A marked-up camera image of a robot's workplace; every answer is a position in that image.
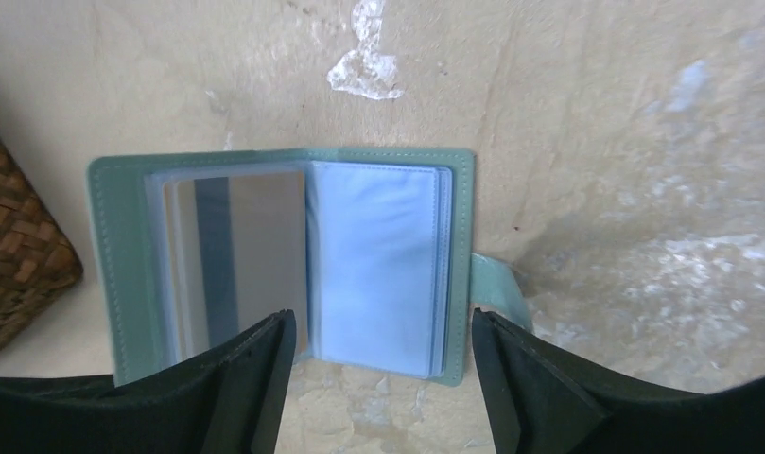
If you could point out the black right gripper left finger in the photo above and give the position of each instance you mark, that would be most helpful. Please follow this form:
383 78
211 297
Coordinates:
229 399

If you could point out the brown woven divided basket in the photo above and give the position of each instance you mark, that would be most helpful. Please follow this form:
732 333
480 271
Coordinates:
38 263

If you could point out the teal leather card holder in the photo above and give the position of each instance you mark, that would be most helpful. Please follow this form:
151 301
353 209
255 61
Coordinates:
370 248

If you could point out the gold card with black stripe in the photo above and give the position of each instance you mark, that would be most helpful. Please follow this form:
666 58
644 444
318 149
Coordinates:
233 251

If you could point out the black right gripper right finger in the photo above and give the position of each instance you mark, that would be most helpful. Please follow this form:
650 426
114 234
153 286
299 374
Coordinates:
543 399

